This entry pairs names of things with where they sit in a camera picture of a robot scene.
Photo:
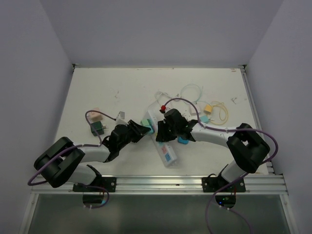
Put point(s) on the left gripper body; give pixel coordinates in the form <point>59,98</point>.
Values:
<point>130,136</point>

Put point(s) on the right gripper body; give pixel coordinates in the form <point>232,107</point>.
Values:
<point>174,130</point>

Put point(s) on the blue charger plug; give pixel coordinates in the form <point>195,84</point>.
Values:
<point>182,141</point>

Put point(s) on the white power strip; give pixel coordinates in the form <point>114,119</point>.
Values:
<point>164,149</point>

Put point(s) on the white rectangular charger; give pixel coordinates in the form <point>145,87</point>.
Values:
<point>194,109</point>

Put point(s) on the dark green charger plug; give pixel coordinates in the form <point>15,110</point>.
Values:
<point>97,128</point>

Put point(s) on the light teal charger plug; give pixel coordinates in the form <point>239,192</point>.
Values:
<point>204,119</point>

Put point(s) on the yellow charger plug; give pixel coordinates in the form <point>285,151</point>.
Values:
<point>208,109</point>

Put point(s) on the beige cube socket adapter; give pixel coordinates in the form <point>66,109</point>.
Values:
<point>95,116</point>

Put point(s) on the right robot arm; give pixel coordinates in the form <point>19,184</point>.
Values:
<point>247,147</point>

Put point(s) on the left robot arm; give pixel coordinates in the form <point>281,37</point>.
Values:
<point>61,163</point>

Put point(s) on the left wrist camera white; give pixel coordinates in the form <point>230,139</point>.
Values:
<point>120,119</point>

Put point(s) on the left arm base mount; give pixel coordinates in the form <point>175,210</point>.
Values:
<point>108,183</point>

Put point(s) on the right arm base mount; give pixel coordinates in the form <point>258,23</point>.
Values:
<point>213,182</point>

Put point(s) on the aluminium rail frame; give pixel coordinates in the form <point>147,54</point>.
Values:
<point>256,184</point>

